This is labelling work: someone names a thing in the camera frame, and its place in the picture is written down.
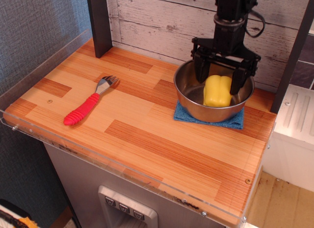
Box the silver dispenser button panel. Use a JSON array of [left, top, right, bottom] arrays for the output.
[[98, 185, 158, 228]]

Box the stainless steel bowl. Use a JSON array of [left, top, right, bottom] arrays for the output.
[[174, 60, 255, 123]]

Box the grey toy fridge cabinet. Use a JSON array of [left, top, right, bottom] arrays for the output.
[[45, 144, 246, 228]]

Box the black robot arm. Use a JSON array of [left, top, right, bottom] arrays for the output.
[[191, 0, 261, 95]]

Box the clear acrylic table guard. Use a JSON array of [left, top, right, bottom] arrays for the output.
[[4, 41, 275, 216]]

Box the blue folded cloth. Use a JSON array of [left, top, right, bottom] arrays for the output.
[[173, 101, 244, 130]]

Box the yellow toy bell pepper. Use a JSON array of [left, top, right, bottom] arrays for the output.
[[203, 75, 232, 107]]

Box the yellow black object bottom left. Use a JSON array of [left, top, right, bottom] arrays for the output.
[[0, 210, 38, 228]]

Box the red handled spork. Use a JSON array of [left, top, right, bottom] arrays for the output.
[[63, 76, 119, 126]]

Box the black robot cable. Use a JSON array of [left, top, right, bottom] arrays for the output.
[[244, 9, 267, 39]]

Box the white toy sink unit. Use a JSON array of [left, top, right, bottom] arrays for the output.
[[262, 85, 314, 191]]

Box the dark right shelf post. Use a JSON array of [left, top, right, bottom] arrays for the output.
[[270, 0, 314, 114]]

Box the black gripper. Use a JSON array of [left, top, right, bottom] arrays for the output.
[[191, 16, 261, 95]]

